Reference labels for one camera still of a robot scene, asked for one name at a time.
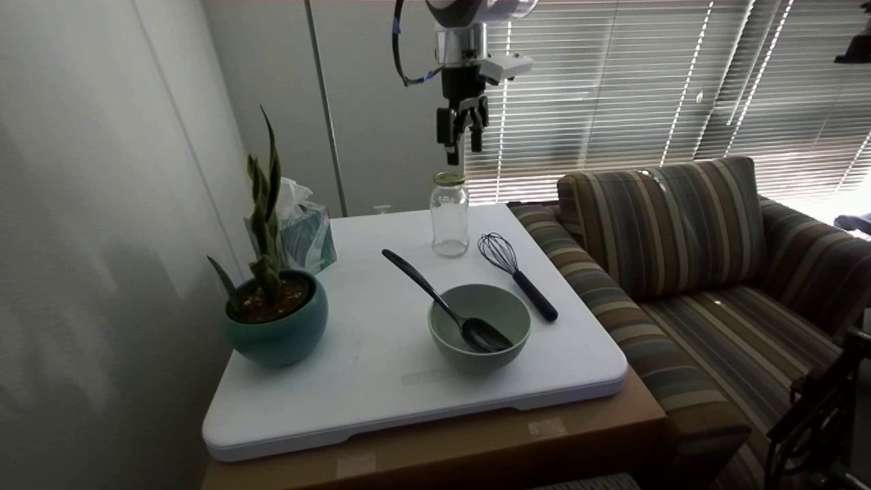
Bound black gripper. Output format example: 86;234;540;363
435;66;493;168

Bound clear glass jar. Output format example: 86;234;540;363
427;173;473;262

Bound black spoon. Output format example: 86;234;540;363
380;249;516;354

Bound teal tissue box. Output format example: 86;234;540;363
276;175;340;275

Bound pale green bowl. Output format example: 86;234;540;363
427;281;533;374

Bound white cabinet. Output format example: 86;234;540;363
199;0;458;220

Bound green snake plant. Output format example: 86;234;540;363
204;104;294;310

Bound striped sofa cushion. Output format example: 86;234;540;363
556;156;769;305

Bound teal plant pot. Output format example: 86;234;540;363
222;266;332;371

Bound brown wooden table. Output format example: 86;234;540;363
199;366;669;490

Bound striped sofa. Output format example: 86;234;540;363
506;156;871;490

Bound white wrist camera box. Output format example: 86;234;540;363
478;53;537;87

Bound dark robot cable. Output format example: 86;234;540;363
389;0;445;91

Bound black handled wire whisk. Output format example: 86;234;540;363
478;228;561;328

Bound black metal frame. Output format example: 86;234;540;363
763;324;871;490

